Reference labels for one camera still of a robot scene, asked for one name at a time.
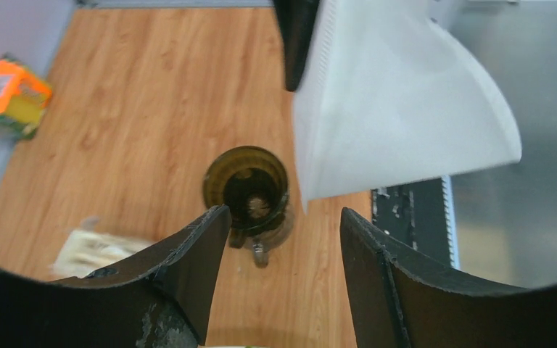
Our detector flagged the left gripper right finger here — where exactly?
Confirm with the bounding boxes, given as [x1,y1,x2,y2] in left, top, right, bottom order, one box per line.
[340,208,557,347]

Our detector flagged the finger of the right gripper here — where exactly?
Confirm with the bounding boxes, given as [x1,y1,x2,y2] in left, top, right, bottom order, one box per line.
[272,0,320,92]

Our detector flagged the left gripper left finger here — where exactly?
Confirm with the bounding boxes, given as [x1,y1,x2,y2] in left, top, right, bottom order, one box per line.
[0,206,231,347]

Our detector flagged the pack of paper filters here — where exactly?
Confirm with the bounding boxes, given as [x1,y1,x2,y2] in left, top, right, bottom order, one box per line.
[51,216,154,278]

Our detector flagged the clear glass coffee server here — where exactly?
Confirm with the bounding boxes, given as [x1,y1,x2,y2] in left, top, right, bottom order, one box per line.
[228,204,295,269]

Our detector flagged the white paper coffee filter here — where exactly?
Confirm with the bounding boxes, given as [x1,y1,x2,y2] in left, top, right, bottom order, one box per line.
[292,1,522,205]

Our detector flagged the dark brown coffee dripper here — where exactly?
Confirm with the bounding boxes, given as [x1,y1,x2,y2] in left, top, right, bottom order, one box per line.
[202,145,289,249]

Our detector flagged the orange green carton box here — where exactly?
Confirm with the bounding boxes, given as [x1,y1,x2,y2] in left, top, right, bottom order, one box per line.
[0,53,53,141]

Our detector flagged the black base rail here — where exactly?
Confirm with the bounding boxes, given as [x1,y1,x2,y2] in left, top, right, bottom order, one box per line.
[371,175,461,269]

